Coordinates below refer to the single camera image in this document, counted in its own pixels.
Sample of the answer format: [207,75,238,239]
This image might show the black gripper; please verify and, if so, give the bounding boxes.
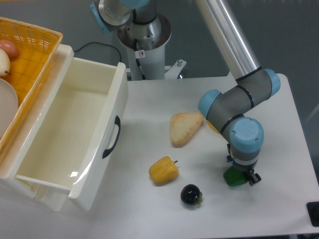
[226,143,261,186]

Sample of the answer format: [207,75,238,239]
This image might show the white pear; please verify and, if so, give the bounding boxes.
[0,49,10,76]

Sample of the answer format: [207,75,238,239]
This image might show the yellow banana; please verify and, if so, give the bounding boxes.
[206,120,219,133]

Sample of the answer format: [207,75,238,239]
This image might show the black drawer handle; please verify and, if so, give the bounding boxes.
[102,115,121,159]

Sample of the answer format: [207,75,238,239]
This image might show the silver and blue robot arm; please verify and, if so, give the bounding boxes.
[90,0,281,185]

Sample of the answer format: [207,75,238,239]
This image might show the black device at edge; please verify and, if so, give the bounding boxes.
[306,202,319,227]

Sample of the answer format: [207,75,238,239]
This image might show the white plate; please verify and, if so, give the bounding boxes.
[0,79,18,137]

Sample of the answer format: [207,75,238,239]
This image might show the white plastic drawer box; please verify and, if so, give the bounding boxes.
[0,45,128,211]

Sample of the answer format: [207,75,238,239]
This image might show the dark purple eggplant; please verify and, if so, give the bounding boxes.
[180,184,202,206]

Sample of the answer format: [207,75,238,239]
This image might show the orange woven basket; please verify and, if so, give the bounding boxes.
[0,17,63,151]

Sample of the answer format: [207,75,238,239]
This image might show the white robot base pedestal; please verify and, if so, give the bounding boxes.
[117,14,186,81]

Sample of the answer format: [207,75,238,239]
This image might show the toasted bread slice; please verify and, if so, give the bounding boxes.
[170,113,204,147]

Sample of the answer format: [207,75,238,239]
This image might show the green bell pepper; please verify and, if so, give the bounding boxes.
[223,166,248,187]

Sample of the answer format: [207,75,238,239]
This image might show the yellow bell pepper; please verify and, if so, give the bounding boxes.
[149,156,179,185]

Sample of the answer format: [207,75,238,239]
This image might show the black cable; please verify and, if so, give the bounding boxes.
[73,41,122,63]

